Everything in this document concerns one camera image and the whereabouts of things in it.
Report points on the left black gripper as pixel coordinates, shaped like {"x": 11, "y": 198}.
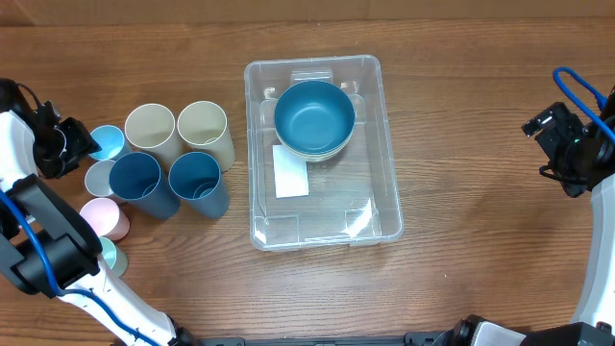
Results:
{"x": 85, "y": 145}

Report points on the pink small cup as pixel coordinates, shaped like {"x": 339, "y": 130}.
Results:
{"x": 106, "y": 218}

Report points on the white label in container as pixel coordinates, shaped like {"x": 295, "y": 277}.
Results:
{"x": 290, "y": 173}

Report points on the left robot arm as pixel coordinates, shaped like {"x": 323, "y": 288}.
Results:
{"x": 46, "y": 246}

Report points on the cream tall cup left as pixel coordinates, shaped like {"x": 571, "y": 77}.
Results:
{"x": 152, "y": 128}

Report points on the dark blue tall cup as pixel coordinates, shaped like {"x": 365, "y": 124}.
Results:
{"x": 197, "y": 178}
{"x": 138, "y": 179}

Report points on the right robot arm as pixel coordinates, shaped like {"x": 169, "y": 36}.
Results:
{"x": 596, "y": 302}

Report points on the light blue small cup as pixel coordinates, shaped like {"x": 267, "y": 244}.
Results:
{"x": 112, "y": 142}

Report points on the dark blue bowl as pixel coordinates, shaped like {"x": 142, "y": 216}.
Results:
{"x": 314, "y": 105}

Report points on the cream bowl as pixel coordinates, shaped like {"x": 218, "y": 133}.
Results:
{"x": 315, "y": 146}

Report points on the cream tall cup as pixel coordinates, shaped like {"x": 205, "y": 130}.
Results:
{"x": 204, "y": 126}
{"x": 152, "y": 128}

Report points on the cream tall cup right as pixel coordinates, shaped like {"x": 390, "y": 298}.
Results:
{"x": 204, "y": 126}

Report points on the clear plastic storage container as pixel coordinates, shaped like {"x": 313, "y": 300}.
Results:
{"x": 354, "y": 197}

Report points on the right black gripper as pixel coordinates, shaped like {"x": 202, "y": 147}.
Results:
{"x": 561, "y": 128}

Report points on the dark blue tall cup left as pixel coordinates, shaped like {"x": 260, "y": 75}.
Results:
{"x": 138, "y": 179}

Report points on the dark blue tall cup right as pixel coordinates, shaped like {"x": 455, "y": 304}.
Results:
{"x": 197, "y": 178}

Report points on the grey small cup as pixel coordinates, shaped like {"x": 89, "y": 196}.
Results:
{"x": 97, "y": 181}

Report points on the mint green small cup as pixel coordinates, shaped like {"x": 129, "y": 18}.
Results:
{"x": 116, "y": 260}

